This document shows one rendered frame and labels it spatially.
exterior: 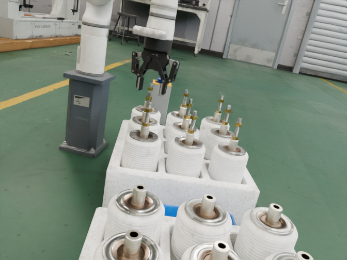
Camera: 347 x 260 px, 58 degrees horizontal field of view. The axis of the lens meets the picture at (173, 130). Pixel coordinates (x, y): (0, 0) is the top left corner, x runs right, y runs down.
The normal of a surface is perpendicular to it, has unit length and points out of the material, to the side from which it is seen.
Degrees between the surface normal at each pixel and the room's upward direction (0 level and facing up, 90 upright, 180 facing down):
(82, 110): 88
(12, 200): 0
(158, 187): 90
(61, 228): 0
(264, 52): 90
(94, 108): 87
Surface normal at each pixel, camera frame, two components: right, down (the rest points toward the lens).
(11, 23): -0.15, 0.31
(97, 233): 0.18, -0.93
